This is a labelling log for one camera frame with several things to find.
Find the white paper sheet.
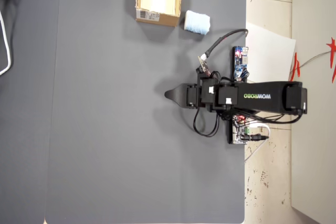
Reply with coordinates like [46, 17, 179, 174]
[246, 22, 297, 83]

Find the white board panel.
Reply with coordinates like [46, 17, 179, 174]
[290, 0, 336, 224]

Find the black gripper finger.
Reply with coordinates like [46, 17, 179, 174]
[164, 94, 187, 109]
[164, 83, 187, 95]

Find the thin white power cable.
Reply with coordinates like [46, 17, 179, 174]
[245, 123, 271, 162]

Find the grey floor cable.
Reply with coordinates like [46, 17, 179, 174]
[290, 50, 332, 75]

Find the looped black servo cable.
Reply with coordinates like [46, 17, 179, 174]
[193, 108, 221, 138]

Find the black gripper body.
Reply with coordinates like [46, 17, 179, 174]
[185, 83, 202, 110]

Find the motor controller board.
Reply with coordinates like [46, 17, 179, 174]
[227, 115, 250, 145]

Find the black power plug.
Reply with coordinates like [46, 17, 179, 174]
[243, 134, 270, 142]

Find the black camera cable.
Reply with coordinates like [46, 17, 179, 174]
[198, 28, 249, 63]

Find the grey table mat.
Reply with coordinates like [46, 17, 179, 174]
[0, 0, 60, 224]
[45, 0, 248, 224]

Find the blue circuit board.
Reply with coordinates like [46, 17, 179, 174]
[233, 46, 249, 82]

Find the long black servo cable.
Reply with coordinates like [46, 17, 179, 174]
[223, 111, 303, 125]

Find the thick white cable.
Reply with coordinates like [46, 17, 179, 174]
[0, 10, 12, 76]

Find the light blue cloth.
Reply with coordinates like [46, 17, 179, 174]
[184, 10, 211, 36]

